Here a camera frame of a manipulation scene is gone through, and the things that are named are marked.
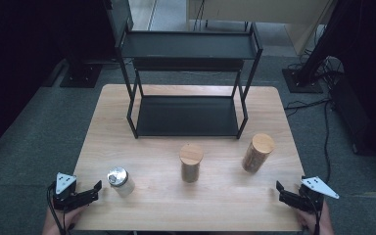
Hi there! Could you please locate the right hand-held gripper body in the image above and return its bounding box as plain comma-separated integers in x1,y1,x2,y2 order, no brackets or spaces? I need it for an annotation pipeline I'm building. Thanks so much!
292,175,341,213

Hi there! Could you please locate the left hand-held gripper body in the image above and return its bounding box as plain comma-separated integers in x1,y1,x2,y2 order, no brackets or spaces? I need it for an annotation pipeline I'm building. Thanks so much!
51,171,94,212

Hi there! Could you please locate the glass jar with metal lid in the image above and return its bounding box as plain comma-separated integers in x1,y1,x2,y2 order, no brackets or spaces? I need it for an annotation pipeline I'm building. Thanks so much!
107,166,136,198

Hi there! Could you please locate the tall jar with wooden lid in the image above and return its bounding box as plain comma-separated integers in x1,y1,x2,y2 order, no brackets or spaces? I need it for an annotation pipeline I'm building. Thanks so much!
241,132,276,174

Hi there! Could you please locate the short jar with wooden lid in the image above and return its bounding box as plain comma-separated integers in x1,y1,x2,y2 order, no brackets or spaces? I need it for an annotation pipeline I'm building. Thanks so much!
179,143,205,184

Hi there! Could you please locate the black metal two-tier shelf rack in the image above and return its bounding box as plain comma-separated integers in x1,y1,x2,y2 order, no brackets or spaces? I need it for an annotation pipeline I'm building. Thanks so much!
115,22,264,140

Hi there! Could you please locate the person's right hand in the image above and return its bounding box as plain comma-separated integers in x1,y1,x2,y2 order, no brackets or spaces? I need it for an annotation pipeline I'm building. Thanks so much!
295,199,335,235

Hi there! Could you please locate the person's left hand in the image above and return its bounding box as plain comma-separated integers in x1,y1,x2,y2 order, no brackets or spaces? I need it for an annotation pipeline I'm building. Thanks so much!
42,204,86,235

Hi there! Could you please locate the black box on floor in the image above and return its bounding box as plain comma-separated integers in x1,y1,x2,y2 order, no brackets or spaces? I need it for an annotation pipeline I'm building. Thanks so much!
328,77,373,155

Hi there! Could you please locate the black stand with square base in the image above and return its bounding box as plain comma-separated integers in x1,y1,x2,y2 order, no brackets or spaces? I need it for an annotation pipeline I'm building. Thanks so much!
59,48,104,89

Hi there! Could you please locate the beige cabinet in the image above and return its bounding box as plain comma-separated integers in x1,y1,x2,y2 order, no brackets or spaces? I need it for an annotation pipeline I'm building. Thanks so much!
186,0,337,56

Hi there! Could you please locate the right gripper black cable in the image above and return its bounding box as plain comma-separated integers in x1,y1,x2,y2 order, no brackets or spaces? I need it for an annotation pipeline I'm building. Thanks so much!
305,192,323,235

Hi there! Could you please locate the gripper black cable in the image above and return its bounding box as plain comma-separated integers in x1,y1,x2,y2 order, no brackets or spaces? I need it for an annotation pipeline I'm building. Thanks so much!
305,192,323,235
46,181,67,235

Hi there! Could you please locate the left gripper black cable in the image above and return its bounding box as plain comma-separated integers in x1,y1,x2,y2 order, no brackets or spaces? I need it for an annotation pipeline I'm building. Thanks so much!
46,181,67,235

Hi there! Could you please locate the long black floor cable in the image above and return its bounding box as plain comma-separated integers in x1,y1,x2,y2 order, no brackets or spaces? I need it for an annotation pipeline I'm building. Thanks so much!
283,97,333,184

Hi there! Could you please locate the black stand with tangled cables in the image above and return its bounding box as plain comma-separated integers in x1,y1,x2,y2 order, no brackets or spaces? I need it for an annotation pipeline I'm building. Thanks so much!
281,0,346,95

